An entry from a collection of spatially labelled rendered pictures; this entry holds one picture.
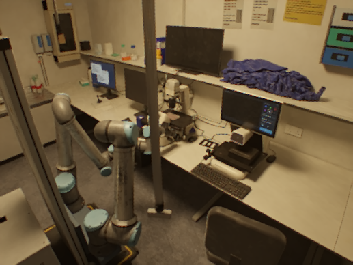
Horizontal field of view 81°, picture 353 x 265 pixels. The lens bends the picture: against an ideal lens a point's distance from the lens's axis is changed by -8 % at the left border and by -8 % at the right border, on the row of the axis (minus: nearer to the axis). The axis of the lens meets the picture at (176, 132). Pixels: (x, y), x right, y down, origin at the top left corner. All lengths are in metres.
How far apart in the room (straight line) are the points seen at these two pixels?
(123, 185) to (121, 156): 0.16
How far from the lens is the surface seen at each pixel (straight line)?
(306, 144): 2.16
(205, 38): 2.21
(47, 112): 3.63
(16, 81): 1.04
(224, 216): 1.17
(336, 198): 1.85
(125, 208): 1.30
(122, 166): 1.19
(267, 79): 1.89
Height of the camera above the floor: 1.84
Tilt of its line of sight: 30 degrees down
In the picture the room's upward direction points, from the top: straight up
